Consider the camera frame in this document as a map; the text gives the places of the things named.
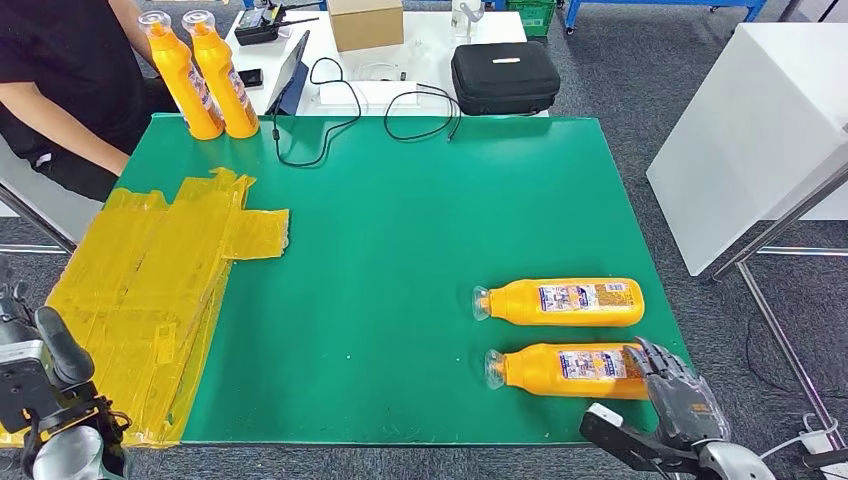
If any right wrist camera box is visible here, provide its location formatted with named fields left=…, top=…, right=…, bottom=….
left=579, top=402, right=704, bottom=475

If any black tablet cable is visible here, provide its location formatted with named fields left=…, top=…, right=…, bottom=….
left=270, top=56, right=364, bottom=169

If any person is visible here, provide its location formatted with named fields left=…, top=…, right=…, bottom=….
left=0, top=0, right=185, bottom=204

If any black radio controller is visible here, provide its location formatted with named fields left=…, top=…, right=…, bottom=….
left=233, top=3, right=321, bottom=48

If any white power cable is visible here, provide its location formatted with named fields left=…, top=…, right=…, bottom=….
left=758, top=433, right=806, bottom=463

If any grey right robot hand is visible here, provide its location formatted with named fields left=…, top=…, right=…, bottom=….
left=622, top=336, right=733, bottom=449

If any black carrying case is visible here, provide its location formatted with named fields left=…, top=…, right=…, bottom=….
left=451, top=40, right=562, bottom=117

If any white table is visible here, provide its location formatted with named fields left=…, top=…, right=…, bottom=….
left=225, top=9, right=550, bottom=119

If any white cabinet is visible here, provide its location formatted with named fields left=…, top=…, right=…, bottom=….
left=646, top=22, right=848, bottom=278

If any green table mat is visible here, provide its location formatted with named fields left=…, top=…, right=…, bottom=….
left=113, top=112, right=723, bottom=448

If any white bench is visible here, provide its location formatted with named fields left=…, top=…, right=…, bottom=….
left=0, top=122, right=107, bottom=255

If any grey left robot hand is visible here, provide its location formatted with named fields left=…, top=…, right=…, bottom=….
left=0, top=254, right=97, bottom=393

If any orange detergent bottle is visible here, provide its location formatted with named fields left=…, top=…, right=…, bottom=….
left=472, top=277, right=646, bottom=329
left=137, top=9, right=227, bottom=142
left=181, top=9, right=261, bottom=140
left=483, top=342, right=654, bottom=401

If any yellow taped plastic sheet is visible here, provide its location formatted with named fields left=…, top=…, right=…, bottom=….
left=0, top=166, right=291, bottom=450

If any dark blue tablet case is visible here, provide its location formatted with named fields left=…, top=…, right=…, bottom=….
left=264, top=29, right=311, bottom=117

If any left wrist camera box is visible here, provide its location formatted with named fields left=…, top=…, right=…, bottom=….
left=0, top=339, right=68, bottom=435

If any silver metal stand frame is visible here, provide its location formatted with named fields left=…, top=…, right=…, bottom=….
left=710, top=162, right=848, bottom=452

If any black looped cable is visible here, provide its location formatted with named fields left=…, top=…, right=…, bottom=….
left=382, top=82, right=463, bottom=143

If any cardboard box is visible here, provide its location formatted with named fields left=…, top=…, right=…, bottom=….
left=327, top=0, right=405, bottom=54

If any blue metal frame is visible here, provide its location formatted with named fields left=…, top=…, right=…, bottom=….
left=561, top=0, right=770, bottom=36

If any green plastic crate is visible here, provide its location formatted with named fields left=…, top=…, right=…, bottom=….
left=506, top=0, right=558, bottom=38

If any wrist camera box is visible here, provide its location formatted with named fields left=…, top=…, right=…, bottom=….
left=579, top=402, right=704, bottom=475
left=0, top=339, right=68, bottom=435

